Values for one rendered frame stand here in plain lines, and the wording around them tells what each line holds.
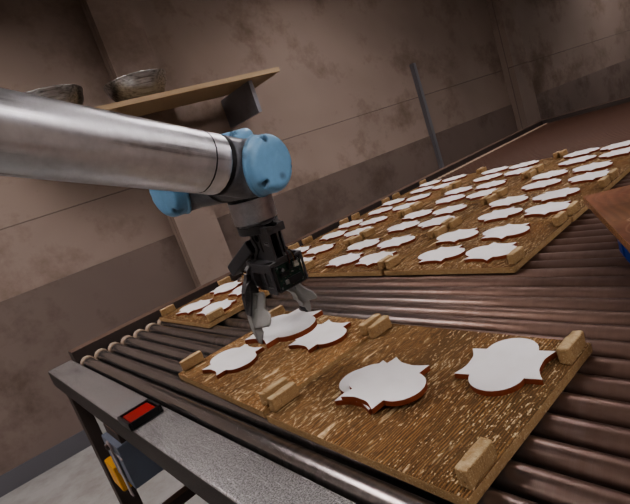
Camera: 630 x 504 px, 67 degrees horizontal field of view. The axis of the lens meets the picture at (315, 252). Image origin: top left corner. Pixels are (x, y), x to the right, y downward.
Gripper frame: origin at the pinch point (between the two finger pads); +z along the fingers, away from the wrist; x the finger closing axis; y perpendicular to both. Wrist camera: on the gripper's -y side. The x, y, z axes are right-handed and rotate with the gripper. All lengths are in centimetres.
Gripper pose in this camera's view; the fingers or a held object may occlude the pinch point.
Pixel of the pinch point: (283, 324)
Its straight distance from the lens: 88.7
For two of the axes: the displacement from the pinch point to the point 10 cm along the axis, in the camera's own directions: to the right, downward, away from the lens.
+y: 6.3, 0.5, -7.8
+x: 7.3, -3.7, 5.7
